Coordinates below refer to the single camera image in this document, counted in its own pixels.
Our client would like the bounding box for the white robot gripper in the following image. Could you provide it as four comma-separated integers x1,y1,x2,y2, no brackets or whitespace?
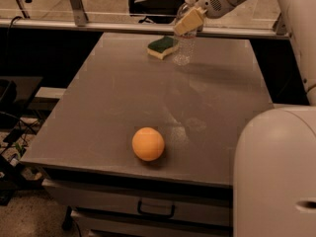
174,0,235,36

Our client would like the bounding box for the clear plastic water bottle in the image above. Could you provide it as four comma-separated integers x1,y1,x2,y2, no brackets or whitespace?
173,0,197,65

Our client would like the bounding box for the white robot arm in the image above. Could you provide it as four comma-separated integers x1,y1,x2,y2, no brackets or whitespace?
175,0,316,237

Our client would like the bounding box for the green and yellow sponge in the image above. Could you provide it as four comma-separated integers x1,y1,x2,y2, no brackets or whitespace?
147,36,179,60

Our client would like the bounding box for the black office chair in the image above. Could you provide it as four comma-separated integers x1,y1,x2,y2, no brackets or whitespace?
128,0,185,24

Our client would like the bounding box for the metal railing with posts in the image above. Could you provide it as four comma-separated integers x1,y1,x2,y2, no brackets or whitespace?
0,0,288,40

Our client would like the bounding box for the orange ball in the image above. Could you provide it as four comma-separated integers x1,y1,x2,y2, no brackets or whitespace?
132,127,165,162

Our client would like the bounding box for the grey drawer cabinet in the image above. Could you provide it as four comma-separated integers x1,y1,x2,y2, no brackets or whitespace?
23,34,272,237

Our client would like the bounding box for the black equipment on left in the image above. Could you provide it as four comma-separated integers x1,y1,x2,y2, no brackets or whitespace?
0,76,44,130

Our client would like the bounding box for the black drawer handle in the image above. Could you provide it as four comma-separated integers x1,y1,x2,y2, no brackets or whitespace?
136,199,176,219

